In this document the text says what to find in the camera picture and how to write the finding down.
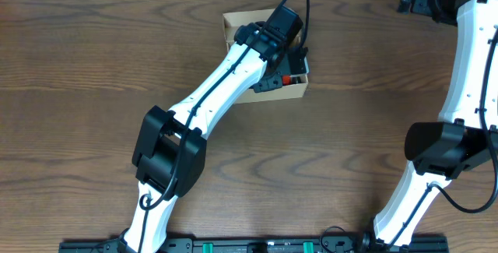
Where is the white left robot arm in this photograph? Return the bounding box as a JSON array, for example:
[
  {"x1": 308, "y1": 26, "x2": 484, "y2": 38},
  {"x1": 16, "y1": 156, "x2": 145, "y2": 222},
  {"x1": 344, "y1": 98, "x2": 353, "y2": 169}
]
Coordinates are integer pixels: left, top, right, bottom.
[{"x1": 117, "y1": 5, "x2": 308, "y2": 252}]

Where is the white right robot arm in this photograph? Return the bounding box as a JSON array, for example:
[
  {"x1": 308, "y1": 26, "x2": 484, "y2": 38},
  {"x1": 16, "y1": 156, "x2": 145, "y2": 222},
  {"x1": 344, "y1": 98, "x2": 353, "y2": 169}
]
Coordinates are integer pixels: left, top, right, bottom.
[{"x1": 358, "y1": 0, "x2": 497, "y2": 252}]

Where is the brown cardboard box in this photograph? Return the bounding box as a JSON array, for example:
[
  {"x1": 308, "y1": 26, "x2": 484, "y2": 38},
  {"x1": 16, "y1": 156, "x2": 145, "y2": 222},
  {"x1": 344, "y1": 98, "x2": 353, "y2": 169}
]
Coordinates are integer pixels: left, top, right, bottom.
[{"x1": 223, "y1": 9, "x2": 308, "y2": 104}]

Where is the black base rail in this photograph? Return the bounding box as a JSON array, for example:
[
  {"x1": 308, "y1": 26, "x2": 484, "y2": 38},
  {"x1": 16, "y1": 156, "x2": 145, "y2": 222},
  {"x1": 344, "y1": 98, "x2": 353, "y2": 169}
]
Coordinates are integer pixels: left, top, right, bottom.
[{"x1": 58, "y1": 234, "x2": 451, "y2": 253}]

